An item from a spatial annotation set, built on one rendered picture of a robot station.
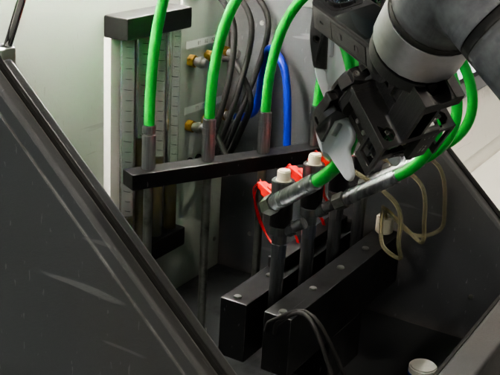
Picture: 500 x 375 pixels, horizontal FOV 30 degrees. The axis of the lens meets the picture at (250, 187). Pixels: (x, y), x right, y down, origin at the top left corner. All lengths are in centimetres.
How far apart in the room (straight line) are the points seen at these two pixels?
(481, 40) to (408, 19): 7
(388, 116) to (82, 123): 55
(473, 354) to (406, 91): 49
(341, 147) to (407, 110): 13
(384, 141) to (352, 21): 11
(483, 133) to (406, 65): 108
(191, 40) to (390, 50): 72
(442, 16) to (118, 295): 37
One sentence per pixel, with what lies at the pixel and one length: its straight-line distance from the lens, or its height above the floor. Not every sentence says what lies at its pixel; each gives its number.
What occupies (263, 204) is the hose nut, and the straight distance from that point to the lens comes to 101.
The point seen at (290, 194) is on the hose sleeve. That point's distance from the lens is 97.
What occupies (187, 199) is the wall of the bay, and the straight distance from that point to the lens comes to 147.
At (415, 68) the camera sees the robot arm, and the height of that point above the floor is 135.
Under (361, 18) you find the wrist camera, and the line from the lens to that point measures 80.
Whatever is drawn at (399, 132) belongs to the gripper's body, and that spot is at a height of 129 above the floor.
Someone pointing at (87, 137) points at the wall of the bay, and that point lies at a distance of 124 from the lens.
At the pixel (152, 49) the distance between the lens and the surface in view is 117.
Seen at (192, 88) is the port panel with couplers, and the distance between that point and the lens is 142.
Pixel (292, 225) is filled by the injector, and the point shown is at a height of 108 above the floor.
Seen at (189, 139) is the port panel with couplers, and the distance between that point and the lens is 143.
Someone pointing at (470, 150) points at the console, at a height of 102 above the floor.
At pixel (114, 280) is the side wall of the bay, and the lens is 83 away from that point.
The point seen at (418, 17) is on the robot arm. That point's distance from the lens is 67.
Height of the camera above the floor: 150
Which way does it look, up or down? 20 degrees down
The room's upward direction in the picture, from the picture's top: 3 degrees clockwise
